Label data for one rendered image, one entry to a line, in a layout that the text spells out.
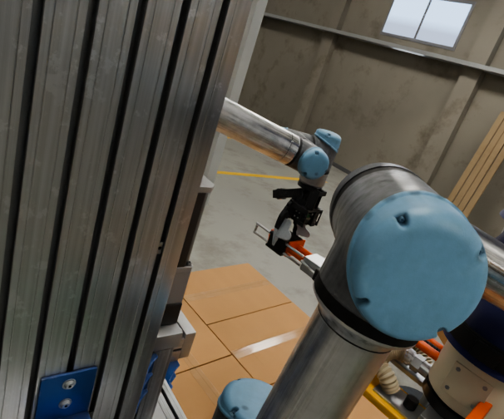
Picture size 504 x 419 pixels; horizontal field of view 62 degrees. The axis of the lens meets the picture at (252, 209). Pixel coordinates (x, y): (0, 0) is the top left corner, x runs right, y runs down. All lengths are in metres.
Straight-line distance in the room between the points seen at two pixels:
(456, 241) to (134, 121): 0.34
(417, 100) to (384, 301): 7.70
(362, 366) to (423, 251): 0.14
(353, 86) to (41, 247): 8.54
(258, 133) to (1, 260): 0.60
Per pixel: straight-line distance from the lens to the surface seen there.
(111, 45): 0.47
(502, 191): 7.22
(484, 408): 1.02
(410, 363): 1.14
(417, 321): 0.39
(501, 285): 0.61
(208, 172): 4.50
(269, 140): 0.96
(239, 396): 0.71
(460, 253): 0.38
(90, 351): 0.66
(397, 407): 1.07
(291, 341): 2.12
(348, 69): 9.11
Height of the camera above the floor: 1.75
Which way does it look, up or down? 21 degrees down
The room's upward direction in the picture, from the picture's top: 19 degrees clockwise
